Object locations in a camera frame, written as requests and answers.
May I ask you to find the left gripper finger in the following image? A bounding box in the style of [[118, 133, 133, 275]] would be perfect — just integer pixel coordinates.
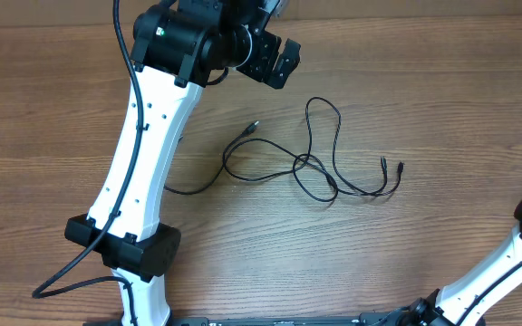
[[265, 69, 292, 90], [276, 39, 301, 77]]

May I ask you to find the black USB cable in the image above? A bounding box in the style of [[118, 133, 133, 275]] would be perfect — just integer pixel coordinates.
[[221, 96, 389, 197], [163, 96, 405, 204]]

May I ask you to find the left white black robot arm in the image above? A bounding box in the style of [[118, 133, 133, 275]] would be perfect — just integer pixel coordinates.
[[64, 0, 300, 325]]

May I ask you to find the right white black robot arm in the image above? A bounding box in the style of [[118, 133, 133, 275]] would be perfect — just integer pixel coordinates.
[[400, 199, 522, 326]]

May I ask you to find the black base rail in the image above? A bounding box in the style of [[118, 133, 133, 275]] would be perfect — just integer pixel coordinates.
[[167, 309, 406, 326]]

